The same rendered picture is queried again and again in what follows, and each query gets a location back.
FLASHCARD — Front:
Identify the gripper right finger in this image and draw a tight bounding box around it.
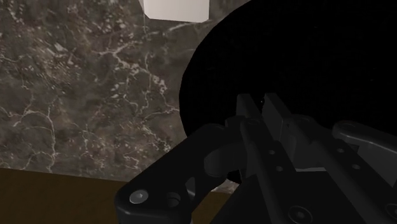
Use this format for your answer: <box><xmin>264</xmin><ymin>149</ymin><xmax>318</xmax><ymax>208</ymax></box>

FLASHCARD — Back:
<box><xmin>263</xmin><ymin>92</ymin><xmax>397</xmax><ymax>224</ymax></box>

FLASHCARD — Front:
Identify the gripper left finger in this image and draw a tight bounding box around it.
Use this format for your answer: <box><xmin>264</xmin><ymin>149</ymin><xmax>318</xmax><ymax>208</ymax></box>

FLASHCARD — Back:
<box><xmin>114</xmin><ymin>94</ymin><xmax>296</xmax><ymax>224</ymax></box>

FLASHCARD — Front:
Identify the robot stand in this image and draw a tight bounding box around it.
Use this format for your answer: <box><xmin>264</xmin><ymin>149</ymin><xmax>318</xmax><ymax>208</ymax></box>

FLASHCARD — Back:
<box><xmin>138</xmin><ymin>0</ymin><xmax>211</xmax><ymax>24</ymax></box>

